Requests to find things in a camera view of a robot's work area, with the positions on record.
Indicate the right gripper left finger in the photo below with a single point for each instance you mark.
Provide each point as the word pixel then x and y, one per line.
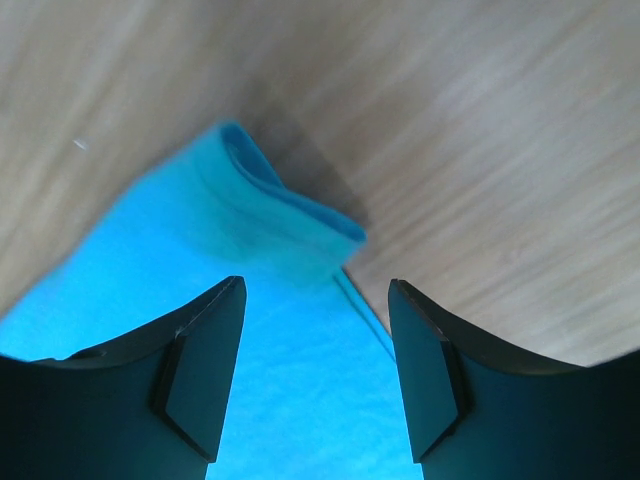
pixel 149 404

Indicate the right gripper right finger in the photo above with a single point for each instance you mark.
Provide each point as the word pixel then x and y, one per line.
pixel 479 407

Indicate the blue t shirt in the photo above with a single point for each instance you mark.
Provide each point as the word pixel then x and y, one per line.
pixel 315 392

